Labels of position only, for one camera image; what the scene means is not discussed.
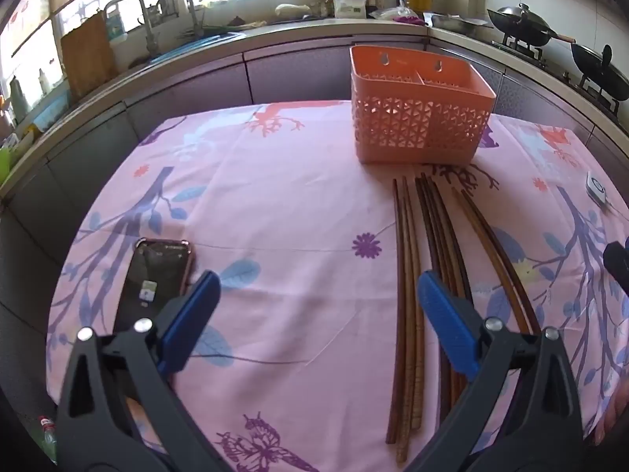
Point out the black wok with lid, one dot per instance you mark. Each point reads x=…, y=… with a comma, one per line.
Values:
x=602, y=73

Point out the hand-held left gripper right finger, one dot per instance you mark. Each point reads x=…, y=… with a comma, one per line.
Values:
x=447, y=324

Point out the grey thermos bottle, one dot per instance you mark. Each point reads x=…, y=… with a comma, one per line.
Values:
x=18, y=101

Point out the white radish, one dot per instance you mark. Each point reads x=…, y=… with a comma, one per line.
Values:
x=292, y=9

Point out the curved metal faucet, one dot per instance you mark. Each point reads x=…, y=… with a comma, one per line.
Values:
x=189, y=7

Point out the green onions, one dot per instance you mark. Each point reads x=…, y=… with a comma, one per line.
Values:
x=221, y=29

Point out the black smartphone pink case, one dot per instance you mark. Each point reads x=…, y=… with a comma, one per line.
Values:
x=152, y=275

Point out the clear plastic bottle red cap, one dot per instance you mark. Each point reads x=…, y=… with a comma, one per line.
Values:
x=47, y=440

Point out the wooden cutting board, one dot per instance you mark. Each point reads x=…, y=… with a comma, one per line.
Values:
x=88, y=59

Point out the blue kitchen sink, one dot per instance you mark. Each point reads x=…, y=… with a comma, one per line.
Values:
x=196, y=46

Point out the gas stove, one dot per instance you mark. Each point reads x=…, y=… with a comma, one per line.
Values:
x=555, y=61

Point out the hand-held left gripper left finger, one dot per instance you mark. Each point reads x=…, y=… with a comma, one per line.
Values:
x=191, y=314

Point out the green bowl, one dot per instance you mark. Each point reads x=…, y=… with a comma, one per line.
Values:
x=4, y=167

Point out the small white bottle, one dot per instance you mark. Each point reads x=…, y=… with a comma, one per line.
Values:
x=45, y=81

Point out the bunch of wooden chopsticks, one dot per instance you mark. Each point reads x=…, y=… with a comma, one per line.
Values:
x=409, y=305

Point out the metal basin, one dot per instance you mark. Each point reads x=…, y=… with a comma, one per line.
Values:
x=459, y=23

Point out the pink printed tablecloth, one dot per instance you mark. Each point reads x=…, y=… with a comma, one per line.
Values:
x=295, y=255

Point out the small white round-button device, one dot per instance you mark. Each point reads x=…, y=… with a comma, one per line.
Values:
x=597, y=187

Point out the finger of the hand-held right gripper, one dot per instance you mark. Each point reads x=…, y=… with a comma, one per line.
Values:
x=619, y=265

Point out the tall metal faucet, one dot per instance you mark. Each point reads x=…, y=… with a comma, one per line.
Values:
x=145, y=24

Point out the clear plastic bag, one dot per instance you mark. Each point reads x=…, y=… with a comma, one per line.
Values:
x=393, y=14

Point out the orange plastic utensil basket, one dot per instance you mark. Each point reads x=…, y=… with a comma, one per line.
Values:
x=417, y=118

